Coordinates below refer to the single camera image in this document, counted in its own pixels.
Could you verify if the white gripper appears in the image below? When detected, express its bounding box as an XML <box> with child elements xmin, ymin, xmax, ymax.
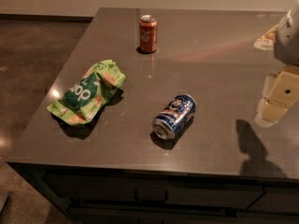
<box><xmin>253</xmin><ymin>0</ymin><xmax>299</xmax><ymax>128</ymax></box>

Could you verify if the blue pepsi can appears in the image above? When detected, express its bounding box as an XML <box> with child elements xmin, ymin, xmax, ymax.
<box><xmin>152</xmin><ymin>94</ymin><xmax>196</xmax><ymax>140</ymax></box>

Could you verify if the red coca-cola can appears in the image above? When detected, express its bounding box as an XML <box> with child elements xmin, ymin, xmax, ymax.
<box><xmin>139</xmin><ymin>15</ymin><xmax>158</xmax><ymax>53</ymax></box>

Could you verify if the dark cabinet drawer front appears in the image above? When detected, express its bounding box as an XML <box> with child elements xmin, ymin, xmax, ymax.
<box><xmin>45</xmin><ymin>174</ymin><xmax>263</xmax><ymax>209</ymax></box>

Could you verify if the green chip bag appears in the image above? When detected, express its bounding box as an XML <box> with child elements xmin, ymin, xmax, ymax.
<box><xmin>47</xmin><ymin>60</ymin><xmax>126</xmax><ymax>126</ymax></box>

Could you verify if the black drawer handle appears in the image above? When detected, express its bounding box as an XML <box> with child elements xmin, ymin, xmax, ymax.
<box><xmin>135</xmin><ymin>189</ymin><xmax>168</xmax><ymax>203</ymax></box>

